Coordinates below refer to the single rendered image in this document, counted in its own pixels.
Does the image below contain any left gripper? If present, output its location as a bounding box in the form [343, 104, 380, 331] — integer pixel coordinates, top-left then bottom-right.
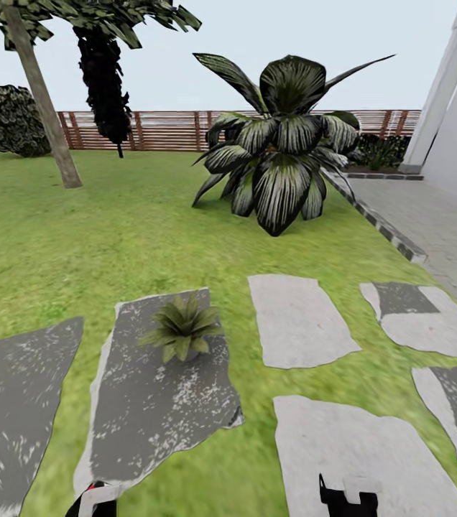
[65, 495, 116, 517]

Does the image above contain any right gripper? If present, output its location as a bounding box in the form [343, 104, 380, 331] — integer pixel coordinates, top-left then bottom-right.
[319, 474, 377, 517]

